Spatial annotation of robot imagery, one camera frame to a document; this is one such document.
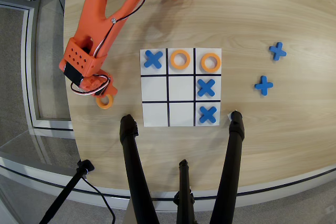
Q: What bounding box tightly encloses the thin black stand pole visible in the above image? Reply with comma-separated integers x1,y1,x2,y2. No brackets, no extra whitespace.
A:
38,159,95,224

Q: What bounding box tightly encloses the blue foam X piece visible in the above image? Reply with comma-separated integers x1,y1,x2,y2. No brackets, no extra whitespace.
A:
143,50,164,69
268,41,287,61
254,75,274,97
198,105,218,124
196,79,216,98

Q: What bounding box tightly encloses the orange foam ring piece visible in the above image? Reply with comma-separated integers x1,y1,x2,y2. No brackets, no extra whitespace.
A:
96,94,114,110
170,49,191,71
201,52,222,73

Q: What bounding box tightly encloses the white tic-tac-toe board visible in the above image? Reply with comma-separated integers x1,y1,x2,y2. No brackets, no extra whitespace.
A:
139,48,223,127

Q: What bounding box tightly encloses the grey metal floor frame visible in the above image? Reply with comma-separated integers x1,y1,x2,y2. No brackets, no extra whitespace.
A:
0,0,74,133

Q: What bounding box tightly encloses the short black tripod leg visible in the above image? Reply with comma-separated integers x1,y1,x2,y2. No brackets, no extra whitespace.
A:
173,159,196,224

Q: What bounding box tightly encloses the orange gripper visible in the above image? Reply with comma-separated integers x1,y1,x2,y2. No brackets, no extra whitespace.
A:
78,73,118,97

